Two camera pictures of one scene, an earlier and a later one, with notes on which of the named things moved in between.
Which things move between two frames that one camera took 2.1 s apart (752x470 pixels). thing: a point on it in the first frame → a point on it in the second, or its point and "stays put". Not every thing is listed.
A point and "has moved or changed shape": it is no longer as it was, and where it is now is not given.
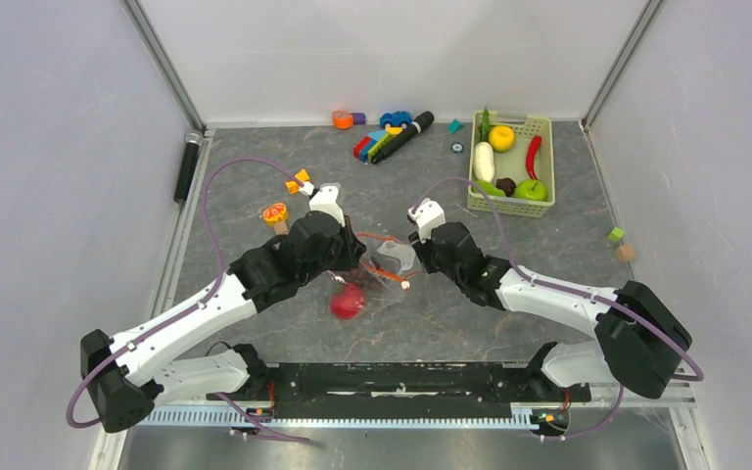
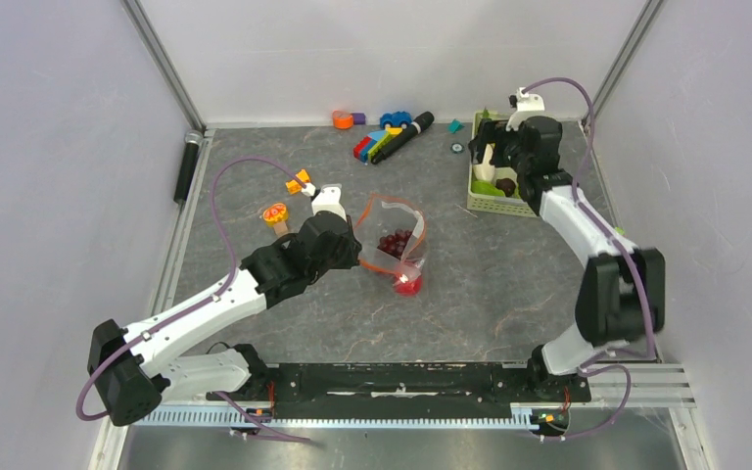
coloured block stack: (365, 148) stays put
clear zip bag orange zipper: (387, 263) has moved or changed shape
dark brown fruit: (506, 184) stays put
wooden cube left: (281, 228) stays put
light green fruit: (488, 188) stays put
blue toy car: (398, 118) stays put
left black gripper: (353, 249) stays put
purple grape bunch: (365, 278) → (395, 244)
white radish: (484, 162) stays put
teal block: (455, 125) stays put
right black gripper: (422, 251) → (489, 132)
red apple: (349, 303) → (404, 287)
